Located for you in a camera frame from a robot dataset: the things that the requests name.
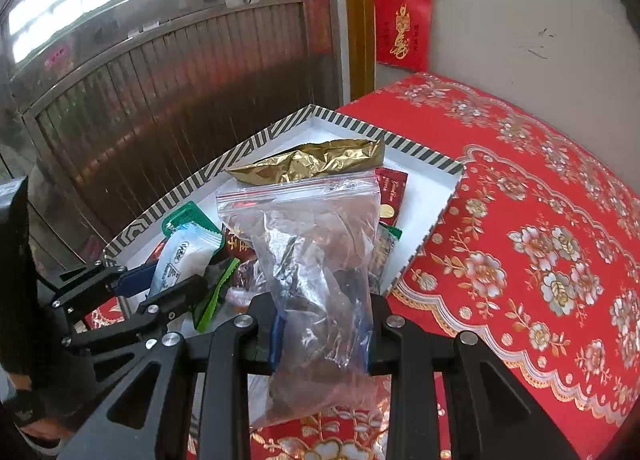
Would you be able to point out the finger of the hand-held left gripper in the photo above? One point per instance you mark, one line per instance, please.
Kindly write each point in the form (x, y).
(134, 282)
(175, 297)

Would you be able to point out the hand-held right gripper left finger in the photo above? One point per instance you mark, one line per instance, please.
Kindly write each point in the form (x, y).
(275, 340)

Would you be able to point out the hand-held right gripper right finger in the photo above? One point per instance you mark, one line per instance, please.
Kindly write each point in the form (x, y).
(390, 340)

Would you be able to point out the green and white snack packet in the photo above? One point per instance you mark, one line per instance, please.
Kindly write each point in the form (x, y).
(215, 295)

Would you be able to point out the white and blue snack packet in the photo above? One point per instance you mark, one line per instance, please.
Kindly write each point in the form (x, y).
(185, 255)

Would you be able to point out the dark red snack packet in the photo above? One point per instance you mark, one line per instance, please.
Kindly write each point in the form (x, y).
(240, 245)

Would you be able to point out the clear zip bag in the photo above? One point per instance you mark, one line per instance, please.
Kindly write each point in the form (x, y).
(310, 260)

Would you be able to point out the clear green-edged snack packet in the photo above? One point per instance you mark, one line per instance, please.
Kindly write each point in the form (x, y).
(387, 250)

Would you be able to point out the dark red stick packet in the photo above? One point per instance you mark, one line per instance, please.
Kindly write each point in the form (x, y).
(392, 190)

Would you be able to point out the striped cardboard box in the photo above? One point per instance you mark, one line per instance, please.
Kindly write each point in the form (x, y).
(430, 190)

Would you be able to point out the gold foil snack packet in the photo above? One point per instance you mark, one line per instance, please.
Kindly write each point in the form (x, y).
(310, 159)

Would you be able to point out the brown metal door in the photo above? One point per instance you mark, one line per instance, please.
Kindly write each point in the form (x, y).
(150, 114)

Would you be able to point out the red floral tablecloth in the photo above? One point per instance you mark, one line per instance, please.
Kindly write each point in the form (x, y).
(525, 164)

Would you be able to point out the red wall poster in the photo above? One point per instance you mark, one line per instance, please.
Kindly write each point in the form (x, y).
(402, 24)

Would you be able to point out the yellow wooden door frame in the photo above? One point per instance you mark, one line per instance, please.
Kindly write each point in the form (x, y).
(359, 19)

